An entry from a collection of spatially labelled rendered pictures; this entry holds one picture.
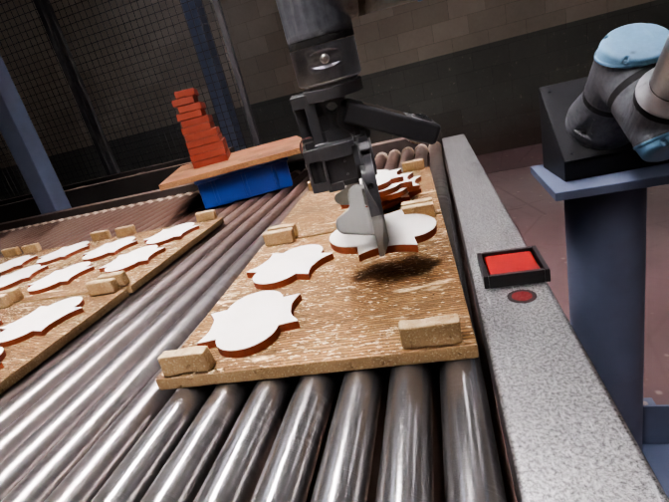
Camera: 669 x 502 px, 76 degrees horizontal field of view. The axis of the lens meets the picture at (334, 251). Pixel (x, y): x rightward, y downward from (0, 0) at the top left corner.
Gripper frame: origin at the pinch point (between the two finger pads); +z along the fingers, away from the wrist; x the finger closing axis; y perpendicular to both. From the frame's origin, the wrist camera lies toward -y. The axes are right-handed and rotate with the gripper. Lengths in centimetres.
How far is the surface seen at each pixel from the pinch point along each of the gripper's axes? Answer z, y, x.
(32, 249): 9, 105, -68
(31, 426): 6.2, 44.5, 17.1
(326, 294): 5.3, 9.2, 3.8
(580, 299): 48, -47, -39
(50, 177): 0, 150, -157
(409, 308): 4.7, -0.9, 12.0
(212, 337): 3.3, 22.8, 11.2
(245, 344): 3.1, 18.0, 14.4
